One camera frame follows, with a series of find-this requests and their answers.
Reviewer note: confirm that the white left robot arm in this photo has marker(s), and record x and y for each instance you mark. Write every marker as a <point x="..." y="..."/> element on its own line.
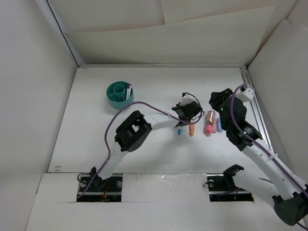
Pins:
<point x="134" y="130"/>

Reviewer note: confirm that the blue translucent correction tape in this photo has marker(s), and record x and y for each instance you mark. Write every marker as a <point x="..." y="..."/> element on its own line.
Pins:
<point x="219" y="127"/>

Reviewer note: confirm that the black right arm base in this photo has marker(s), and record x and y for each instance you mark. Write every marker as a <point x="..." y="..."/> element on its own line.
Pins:
<point x="221" y="187"/>

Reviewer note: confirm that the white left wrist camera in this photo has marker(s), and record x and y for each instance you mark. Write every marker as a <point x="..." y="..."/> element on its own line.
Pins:
<point x="187" y="98"/>

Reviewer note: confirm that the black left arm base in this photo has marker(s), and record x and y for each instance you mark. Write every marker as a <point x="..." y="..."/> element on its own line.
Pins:
<point x="107" y="191"/>

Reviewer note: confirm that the purple capped white marker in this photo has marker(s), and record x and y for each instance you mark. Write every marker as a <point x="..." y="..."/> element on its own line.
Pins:
<point x="131" y="88"/>

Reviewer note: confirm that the aluminium rail right side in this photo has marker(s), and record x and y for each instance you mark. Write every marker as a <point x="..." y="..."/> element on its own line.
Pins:
<point x="260" y="123"/>

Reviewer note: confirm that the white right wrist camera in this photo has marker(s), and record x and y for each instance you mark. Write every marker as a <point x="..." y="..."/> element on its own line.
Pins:
<point x="245" y="93"/>

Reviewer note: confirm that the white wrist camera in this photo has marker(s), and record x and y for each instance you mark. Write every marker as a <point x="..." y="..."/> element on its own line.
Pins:
<point x="245" y="93"/>
<point x="187" y="98"/>

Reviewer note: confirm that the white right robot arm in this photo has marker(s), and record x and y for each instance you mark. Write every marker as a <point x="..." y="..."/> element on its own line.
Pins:
<point x="284" y="191"/>

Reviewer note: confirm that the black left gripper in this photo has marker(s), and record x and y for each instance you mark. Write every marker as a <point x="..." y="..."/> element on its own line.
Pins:
<point x="180" y="107"/>

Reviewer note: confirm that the red capped white marker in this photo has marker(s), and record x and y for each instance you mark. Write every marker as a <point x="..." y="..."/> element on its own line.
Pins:
<point x="128" y="92"/>

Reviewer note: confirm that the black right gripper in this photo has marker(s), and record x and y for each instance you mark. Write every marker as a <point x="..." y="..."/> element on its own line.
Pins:
<point x="217" y="97"/>

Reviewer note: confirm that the teal round divided organizer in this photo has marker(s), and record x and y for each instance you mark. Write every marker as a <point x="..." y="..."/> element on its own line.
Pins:
<point x="116" y="94"/>

